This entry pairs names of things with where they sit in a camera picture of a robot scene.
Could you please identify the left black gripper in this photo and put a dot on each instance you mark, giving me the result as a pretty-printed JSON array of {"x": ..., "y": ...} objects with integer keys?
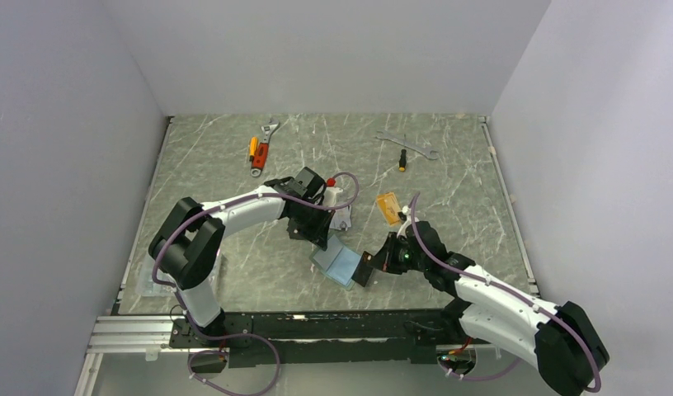
[{"x": 318, "y": 235}]

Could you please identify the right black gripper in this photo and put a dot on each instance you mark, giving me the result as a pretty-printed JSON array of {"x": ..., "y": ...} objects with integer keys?
[{"x": 384, "y": 259}]

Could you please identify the single black VIP card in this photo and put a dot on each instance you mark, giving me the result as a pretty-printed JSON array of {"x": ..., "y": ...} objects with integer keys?
[{"x": 363, "y": 270}]

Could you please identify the green card holder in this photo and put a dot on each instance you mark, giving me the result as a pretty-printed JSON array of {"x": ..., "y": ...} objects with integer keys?
[{"x": 338, "y": 263}]

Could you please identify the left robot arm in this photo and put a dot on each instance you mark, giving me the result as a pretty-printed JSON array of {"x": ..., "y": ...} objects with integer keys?
[{"x": 185, "y": 248}]

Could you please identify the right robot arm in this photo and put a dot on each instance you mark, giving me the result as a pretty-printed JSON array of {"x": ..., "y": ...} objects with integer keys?
[{"x": 559, "y": 341}]

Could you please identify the silver VIP card stack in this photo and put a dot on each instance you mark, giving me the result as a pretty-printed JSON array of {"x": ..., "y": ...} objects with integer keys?
[{"x": 341, "y": 220}]

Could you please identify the orange card stack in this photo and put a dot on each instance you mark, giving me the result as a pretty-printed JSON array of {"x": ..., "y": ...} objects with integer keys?
[{"x": 389, "y": 207}]

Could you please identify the red adjustable wrench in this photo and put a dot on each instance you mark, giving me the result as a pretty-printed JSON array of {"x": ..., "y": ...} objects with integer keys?
[{"x": 261, "y": 154}]

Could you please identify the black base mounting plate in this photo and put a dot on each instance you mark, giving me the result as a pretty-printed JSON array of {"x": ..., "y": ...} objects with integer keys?
[{"x": 417, "y": 336}]

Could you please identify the black yellow small screwdriver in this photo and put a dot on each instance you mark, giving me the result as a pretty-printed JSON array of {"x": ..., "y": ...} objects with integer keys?
[{"x": 402, "y": 162}]

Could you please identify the silver open-end spanner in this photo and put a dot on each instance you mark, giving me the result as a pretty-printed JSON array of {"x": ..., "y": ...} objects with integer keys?
[{"x": 426, "y": 151}]

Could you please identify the clear plastic bag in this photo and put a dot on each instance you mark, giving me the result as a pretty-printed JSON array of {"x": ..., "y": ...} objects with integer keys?
[{"x": 146, "y": 287}]

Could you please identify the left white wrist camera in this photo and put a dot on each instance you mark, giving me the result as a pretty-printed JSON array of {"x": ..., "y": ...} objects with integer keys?
[{"x": 331, "y": 193}]

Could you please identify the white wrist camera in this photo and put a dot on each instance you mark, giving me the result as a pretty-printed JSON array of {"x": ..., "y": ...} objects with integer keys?
[
  {"x": 331, "y": 193},
  {"x": 404, "y": 214}
]

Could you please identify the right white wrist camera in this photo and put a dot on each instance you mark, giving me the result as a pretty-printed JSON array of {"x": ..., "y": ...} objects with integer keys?
[{"x": 404, "y": 214}]

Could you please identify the yellow handled screwdriver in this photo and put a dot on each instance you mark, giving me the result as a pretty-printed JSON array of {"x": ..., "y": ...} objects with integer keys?
[{"x": 252, "y": 148}]

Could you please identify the aluminium rail frame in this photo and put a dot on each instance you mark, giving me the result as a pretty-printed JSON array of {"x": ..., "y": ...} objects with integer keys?
[{"x": 129, "y": 354}]

